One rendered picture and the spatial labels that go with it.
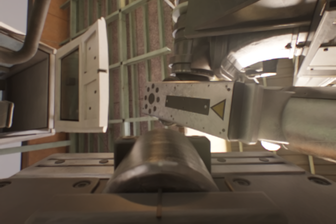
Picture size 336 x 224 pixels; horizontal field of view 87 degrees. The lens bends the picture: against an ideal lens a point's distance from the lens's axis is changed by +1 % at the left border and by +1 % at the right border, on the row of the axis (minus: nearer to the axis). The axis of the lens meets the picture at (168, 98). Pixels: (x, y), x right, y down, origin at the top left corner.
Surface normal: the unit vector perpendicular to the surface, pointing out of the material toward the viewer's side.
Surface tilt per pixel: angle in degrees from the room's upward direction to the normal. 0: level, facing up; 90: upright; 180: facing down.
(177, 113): 157
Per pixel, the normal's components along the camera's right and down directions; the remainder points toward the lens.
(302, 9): -0.11, 0.99
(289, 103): -0.70, -0.50
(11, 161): 0.84, -0.12
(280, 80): -0.19, -0.11
